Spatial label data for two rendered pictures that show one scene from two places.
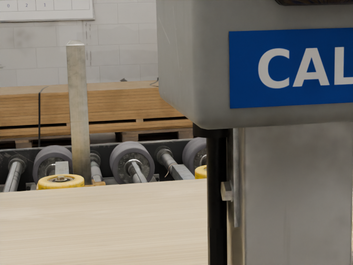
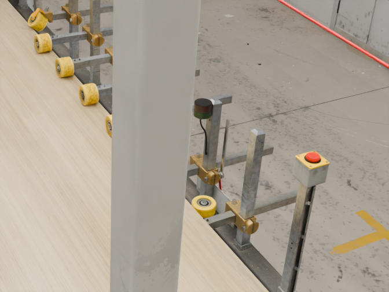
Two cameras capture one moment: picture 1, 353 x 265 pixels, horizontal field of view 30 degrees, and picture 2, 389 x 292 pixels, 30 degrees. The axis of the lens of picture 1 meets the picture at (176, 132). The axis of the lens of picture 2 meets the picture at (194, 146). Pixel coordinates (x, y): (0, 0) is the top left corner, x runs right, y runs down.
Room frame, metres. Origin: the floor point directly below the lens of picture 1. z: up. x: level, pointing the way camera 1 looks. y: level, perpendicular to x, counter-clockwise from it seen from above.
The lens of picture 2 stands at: (1.19, 1.41, 2.33)
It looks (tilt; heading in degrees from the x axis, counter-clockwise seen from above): 33 degrees down; 247
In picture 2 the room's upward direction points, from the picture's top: 5 degrees clockwise
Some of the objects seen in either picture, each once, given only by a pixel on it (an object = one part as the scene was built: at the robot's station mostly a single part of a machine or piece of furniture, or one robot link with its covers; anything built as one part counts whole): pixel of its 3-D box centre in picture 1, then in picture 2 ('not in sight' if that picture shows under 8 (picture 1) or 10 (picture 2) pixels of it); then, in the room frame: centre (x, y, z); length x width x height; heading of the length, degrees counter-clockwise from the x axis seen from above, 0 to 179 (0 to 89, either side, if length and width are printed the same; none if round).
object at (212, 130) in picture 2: not in sight; (209, 159); (0.30, -0.54, 0.91); 0.04 x 0.04 x 0.48; 10
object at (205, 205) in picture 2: not in sight; (202, 215); (0.41, -0.30, 0.85); 0.08 x 0.08 x 0.11
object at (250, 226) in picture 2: not in sight; (241, 216); (0.26, -0.31, 0.81); 0.14 x 0.06 x 0.05; 100
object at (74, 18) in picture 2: not in sight; (71, 15); (0.51, -1.79, 0.95); 0.14 x 0.06 x 0.05; 100
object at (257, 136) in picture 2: not in sight; (249, 192); (0.25, -0.29, 0.93); 0.04 x 0.04 x 0.48; 10
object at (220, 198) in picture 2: not in sight; (216, 197); (0.27, -0.51, 0.75); 0.26 x 0.01 x 0.10; 100
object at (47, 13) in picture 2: not in sight; (40, 17); (0.66, -1.78, 0.95); 0.10 x 0.04 x 0.10; 10
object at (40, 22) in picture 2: not in sight; (37, 21); (0.68, -1.78, 0.93); 0.09 x 0.08 x 0.09; 10
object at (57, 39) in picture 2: not in sight; (95, 33); (0.46, -1.56, 0.95); 0.50 x 0.04 x 0.04; 10
